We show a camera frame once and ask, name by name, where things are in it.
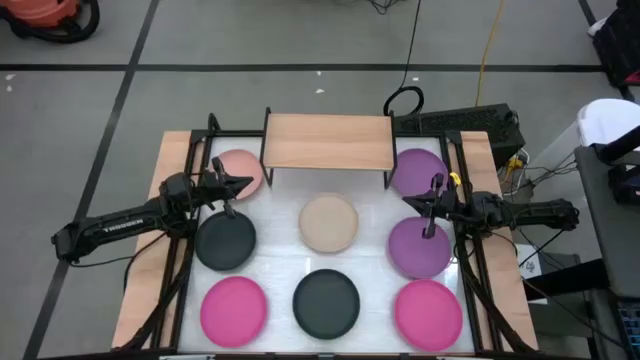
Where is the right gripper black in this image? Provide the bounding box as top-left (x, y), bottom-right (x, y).
top-left (402, 173), bottom-right (474, 239)

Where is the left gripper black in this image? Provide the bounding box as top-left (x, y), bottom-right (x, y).
top-left (197, 156), bottom-right (254, 220)

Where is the purple round plate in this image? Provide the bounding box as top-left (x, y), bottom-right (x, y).
top-left (387, 215), bottom-right (453, 280)
top-left (391, 147), bottom-right (450, 198)

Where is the black round plate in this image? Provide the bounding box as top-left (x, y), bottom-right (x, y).
top-left (194, 209), bottom-right (258, 273)
top-left (292, 268), bottom-right (361, 341)

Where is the beige round plate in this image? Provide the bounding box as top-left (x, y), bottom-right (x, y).
top-left (298, 192), bottom-right (360, 254)

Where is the magenta round plate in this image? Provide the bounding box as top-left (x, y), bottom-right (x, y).
top-left (393, 278), bottom-right (464, 353)
top-left (199, 275), bottom-right (269, 350)

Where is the wooden shelf with black legs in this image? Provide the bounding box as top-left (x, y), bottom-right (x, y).
top-left (259, 106), bottom-right (399, 190)

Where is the white glossy table mat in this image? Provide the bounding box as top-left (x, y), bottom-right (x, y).
top-left (177, 135), bottom-right (477, 354)

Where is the black computer tower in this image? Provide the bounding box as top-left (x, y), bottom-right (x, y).
top-left (393, 102), bottom-right (527, 170)

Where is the white box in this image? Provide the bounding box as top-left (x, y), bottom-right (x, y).
top-left (516, 243), bottom-right (545, 281)

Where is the grey side desk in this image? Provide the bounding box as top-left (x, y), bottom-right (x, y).
top-left (573, 143), bottom-right (640, 301)

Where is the white chair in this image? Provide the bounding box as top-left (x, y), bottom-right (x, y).
top-left (576, 97), bottom-right (640, 151)

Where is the black desk device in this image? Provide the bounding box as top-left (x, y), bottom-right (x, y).
top-left (607, 164), bottom-right (640, 205)

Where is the orange vacuum cleaner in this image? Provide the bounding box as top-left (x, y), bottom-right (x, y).
top-left (8, 0), bottom-right (81, 29)
top-left (0, 0), bottom-right (101, 45)

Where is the laptop keyboard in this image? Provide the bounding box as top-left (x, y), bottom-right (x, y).
top-left (615, 298), bottom-right (640, 360)

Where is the black bag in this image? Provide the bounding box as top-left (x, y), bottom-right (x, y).
top-left (591, 0), bottom-right (640, 90)

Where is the black metal rig frame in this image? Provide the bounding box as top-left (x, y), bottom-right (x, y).
top-left (117, 112), bottom-right (539, 357)

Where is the black hanging cable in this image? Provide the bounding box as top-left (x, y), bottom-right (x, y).
top-left (382, 0), bottom-right (426, 119)

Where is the yellow hanging cable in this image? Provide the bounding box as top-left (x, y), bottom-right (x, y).
top-left (475, 0), bottom-right (508, 107)

